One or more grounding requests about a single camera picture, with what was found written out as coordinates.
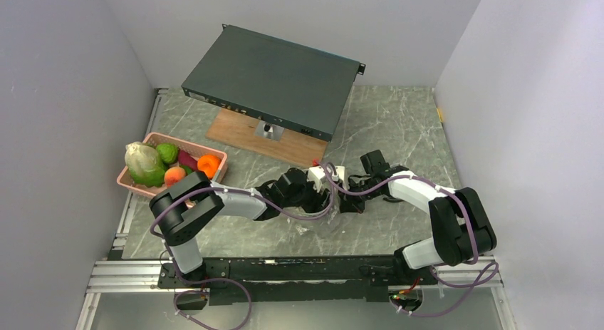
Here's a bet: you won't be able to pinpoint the pink plastic basket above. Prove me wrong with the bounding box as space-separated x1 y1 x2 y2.
116 132 228 198

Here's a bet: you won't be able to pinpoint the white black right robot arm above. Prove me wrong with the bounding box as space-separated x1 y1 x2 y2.
338 150 497 284

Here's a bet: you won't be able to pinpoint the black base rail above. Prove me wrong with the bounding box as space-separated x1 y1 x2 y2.
157 254 437 306

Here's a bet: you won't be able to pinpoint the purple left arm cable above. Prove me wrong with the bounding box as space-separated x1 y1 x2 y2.
150 163 340 330

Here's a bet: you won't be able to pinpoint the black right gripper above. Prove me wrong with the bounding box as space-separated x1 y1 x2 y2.
337 177 382 214

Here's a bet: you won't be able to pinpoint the green fake chili pepper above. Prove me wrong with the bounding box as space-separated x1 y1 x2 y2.
180 165 193 175

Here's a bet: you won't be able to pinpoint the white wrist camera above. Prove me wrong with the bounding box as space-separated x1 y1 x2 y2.
327 163 348 190
306 165 328 192

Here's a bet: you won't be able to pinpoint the red peach fake fruit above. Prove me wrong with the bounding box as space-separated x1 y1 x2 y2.
164 167 187 187

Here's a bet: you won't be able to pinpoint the dark rack network switch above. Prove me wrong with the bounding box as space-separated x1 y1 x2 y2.
181 25 365 142

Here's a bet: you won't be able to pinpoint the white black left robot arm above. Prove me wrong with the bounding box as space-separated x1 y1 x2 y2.
149 168 337 287

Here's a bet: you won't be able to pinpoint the wooden board stand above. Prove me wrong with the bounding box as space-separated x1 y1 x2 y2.
206 109 328 167

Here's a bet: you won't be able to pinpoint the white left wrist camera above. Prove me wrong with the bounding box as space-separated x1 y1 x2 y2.
306 165 328 192

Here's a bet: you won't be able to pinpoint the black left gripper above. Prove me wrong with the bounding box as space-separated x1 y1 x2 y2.
283 177 333 220

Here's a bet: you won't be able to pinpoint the white fake food pieces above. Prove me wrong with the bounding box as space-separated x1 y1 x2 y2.
124 142 167 187

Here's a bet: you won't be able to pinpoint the clear zip top bag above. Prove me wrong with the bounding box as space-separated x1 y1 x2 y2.
288 187 340 238

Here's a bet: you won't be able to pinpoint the aluminium frame rail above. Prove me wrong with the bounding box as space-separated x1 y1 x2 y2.
75 260 162 329

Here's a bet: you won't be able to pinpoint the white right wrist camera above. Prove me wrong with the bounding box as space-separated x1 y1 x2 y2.
327 163 348 190

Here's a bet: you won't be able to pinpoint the dark red fake fruit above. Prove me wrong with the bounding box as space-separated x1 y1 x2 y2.
177 150 198 171

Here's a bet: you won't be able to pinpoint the orange fake fruit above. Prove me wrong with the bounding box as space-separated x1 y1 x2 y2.
197 154 222 179

